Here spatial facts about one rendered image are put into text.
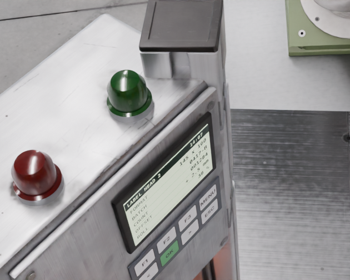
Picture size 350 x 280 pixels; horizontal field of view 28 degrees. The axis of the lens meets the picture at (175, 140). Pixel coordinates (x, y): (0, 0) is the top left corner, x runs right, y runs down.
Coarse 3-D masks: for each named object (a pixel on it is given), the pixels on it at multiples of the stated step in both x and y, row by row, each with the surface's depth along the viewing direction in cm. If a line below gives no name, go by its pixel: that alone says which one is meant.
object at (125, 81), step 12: (120, 72) 38; (132, 72) 38; (108, 84) 38; (120, 84) 38; (132, 84) 38; (144, 84) 38; (108, 96) 39; (120, 96) 38; (132, 96) 38; (144, 96) 38; (108, 108) 39; (120, 108) 38; (132, 108) 38; (144, 108) 39; (120, 120) 39; (132, 120) 39
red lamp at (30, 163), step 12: (24, 156) 35; (36, 156) 35; (48, 156) 36; (12, 168) 35; (24, 168) 35; (36, 168) 35; (48, 168) 35; (24, 180) 35; (36, 180) 35; (48, 180) 35; (60, 180) 36; (24, 192) 36; (36, 192) 36; (48, 192) 36; (60, 192) 36; (36, 204) 36
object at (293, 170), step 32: (256, 128) 120; (288, 128) 119; (320, 128) 119; (256, 160) 116; (288, 160) 115; (320, 160) 115; (256, 192) 112; (288, 192) 111; (320, 192) 111; (256, 224) 108; (288, 224) 108; (320, 224) 107; (256, 256) 105; (288, 256) 104; (320, 256) 104
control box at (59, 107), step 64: (64, 64) 42; (128, 64) 42; (0, 128) 40; (64, 128) 39; (128, 128) 39; (0, 192) 37; (64, 192) 36; (192, 192) 45; (0, 256) 34; (64, 256) 37; (128, 256) 43; (192, 256) 50
